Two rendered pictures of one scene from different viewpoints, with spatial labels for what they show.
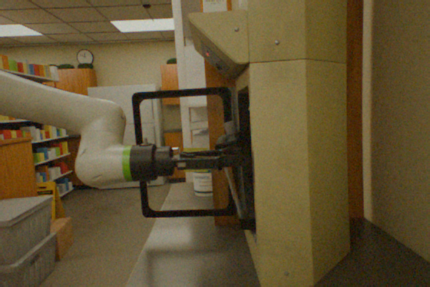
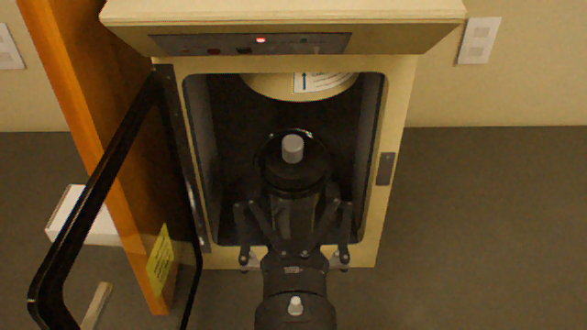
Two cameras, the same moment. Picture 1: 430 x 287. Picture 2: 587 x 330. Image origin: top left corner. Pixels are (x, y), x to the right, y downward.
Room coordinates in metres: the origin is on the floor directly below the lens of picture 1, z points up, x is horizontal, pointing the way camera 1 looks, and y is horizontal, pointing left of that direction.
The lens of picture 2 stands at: (0.79, 0.42, 1.71)
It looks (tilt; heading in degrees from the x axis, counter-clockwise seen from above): 45 degrees down; 270
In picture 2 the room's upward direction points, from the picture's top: straight up
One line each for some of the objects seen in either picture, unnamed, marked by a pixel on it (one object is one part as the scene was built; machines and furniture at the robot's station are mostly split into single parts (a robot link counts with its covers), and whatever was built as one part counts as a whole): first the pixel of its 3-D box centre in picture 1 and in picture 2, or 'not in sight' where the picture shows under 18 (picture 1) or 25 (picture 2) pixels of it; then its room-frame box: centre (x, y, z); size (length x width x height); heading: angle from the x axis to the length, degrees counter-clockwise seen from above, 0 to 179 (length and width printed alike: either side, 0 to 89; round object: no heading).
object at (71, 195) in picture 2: not in sight; (98, 214); (1.17, -0.19, 0.96); 0.16 x 0.12 x 0.04; 176
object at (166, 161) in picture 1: (175, 160); (294, 274); (0.78, 0.10, 1.20); 0.09 x 0.08 x 0.07; 91
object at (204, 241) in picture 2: (236, 152); (186, 180); (0.94, -0.07, 1.19); 0.03 x 0.02 x 0.39; 1
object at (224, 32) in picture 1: (216, 53); (284, 30); (0.79, -0.02, 1.46); 0.32 x 0.11 x 0.10; 1
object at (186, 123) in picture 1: (185, 154); (149, 273); (0.96, 0.09, 1.19); 0.30 x 0.01 x 0.40; 83
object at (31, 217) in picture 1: (9, 228); not in sight; (2.43, 1.61, 0.49); 0.60 x 0.42 x 0.33; 1
